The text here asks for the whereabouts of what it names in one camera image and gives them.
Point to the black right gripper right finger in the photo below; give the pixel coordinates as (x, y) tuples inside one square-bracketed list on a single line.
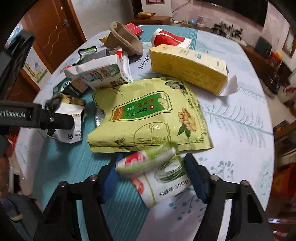
[(235, 203)]

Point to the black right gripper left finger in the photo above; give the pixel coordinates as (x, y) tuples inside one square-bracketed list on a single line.
[(60, 218)]

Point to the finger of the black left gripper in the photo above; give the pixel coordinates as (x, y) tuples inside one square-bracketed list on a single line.
[(56, 121)]

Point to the white snack wrapper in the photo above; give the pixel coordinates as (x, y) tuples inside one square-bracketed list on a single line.
[(67, 104)]

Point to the white red milk carton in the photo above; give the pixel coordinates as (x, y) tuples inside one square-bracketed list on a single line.
[(108, 71)]

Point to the white green garlic sprout bag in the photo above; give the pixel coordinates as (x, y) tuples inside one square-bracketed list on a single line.
[(157, 173)]

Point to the beige green snack pouch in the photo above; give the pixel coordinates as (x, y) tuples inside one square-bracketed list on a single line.
[(73, 87)]

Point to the left hand of person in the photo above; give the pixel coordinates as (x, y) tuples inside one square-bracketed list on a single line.
[(4, 169)]

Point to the brown wooden door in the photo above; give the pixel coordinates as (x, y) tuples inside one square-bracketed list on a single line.
[(57, 33)]

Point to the large yellow-green ginger bag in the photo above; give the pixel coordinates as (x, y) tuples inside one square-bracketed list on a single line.
[(149, 113)]

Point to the yellow crumpled wrapper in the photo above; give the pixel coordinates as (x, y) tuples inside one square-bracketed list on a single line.
[(104, 39)]

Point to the patterned white teal tablecloth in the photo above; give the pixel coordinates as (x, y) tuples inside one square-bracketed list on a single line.
[(240, 128)]

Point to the brown paper cone bag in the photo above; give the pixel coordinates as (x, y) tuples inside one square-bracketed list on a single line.
[(121, 36)]

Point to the red cigarette box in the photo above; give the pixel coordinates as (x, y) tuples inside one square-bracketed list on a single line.
[(134, 29)]

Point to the red white paper cup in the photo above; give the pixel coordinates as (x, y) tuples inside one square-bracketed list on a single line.
[(161, 36)]

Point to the yellow fruit bowl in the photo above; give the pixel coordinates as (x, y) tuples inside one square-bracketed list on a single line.
[(145, 15)]

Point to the yellow rectangular carton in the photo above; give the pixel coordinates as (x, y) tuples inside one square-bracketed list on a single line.
[(200, 69)]

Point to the wooden tv cabinet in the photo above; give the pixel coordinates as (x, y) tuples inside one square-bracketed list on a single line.
[(231, 37)]

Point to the small blue teapot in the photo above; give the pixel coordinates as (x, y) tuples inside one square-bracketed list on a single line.
[(192, 22)]

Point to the dark green bag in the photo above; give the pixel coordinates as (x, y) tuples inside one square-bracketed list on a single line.
[(263, 47)]

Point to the black television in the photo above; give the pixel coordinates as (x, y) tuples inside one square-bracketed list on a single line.
[(255, 10)]

